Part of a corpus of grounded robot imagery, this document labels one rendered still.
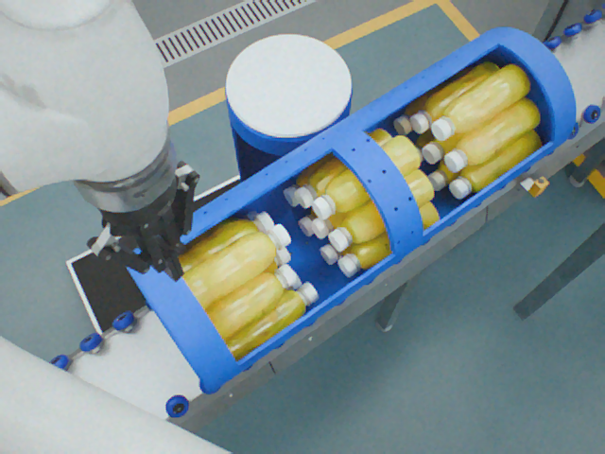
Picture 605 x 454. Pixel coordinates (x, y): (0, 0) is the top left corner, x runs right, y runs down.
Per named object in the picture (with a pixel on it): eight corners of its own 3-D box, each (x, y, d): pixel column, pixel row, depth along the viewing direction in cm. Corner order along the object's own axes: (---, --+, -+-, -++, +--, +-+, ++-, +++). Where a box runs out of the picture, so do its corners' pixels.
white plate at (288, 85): (220, 41, 144) (220, 44, 145) (232, 143, 132) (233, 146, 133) (339, 27, 145) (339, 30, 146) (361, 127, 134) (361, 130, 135)
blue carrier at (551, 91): (544, 168, 141) (602, 97, 114) (217, 403, 120) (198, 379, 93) (461, 81, 149) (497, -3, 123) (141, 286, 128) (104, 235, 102)
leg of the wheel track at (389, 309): (395, 325, 223) (428, 262, 165) (382, 335, 221) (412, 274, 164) (385, 312, 224) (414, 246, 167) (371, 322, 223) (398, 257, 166)
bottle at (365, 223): (405, 167, 123) (324, 220, 118) (423, 165, 116) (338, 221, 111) (422, 199, 124) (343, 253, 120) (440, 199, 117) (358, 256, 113)
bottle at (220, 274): (187, 312, 110) (280, 252, 114) (197, 323, 103) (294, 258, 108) (166, 278, 108) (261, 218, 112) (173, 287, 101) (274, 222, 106)
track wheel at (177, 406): (195, 407, 118) (191, 401, 120) (180, 394, 116) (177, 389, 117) (177, 424, 118) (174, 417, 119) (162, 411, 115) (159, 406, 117)
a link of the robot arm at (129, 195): (193, 130, 49) (201, 169, 55) (118, 68, 52) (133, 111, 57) (103, 206, 46) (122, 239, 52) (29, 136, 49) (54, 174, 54)
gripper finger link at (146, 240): (151, 217, 59) (139, 227, 58) (168, 264, 69) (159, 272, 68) (124, 192, 60) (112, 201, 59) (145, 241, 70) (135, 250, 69)
